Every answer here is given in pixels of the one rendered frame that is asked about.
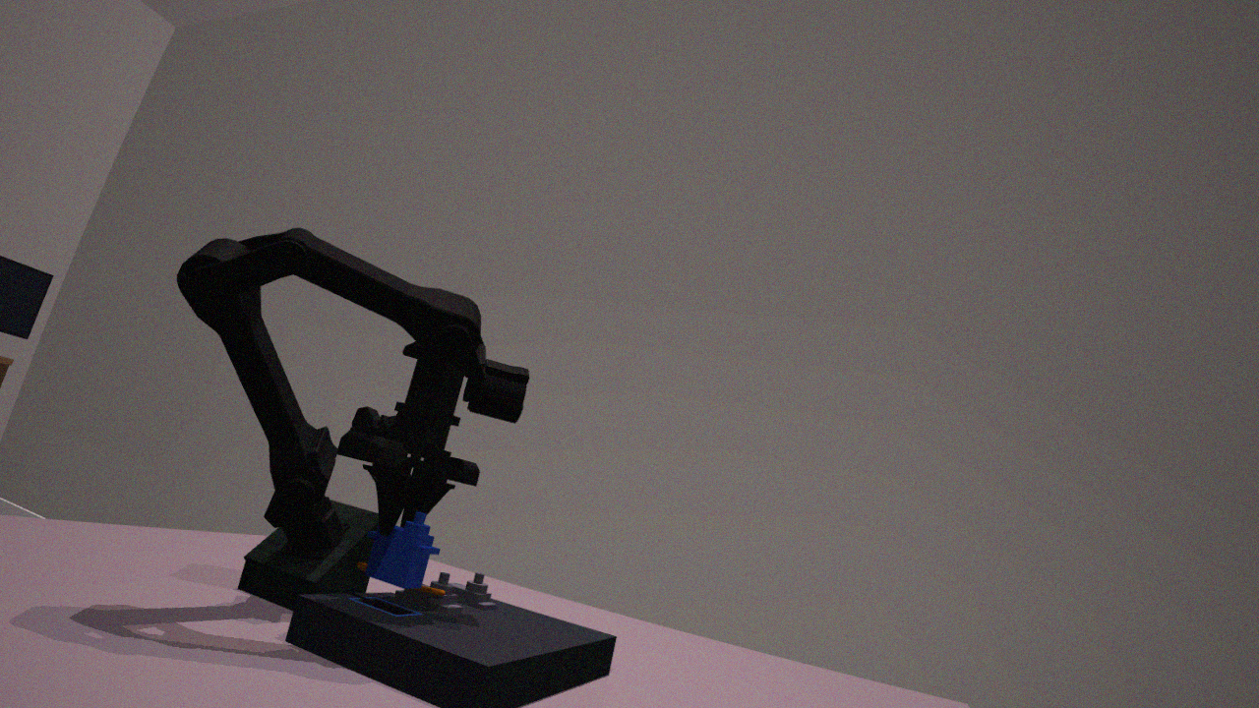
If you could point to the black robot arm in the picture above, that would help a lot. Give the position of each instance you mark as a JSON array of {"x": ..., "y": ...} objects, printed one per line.
[{"x": 222, "y": 284}]

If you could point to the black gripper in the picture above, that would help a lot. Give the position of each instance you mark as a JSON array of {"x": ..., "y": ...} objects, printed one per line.
[{"x": 423, "y": 432}]

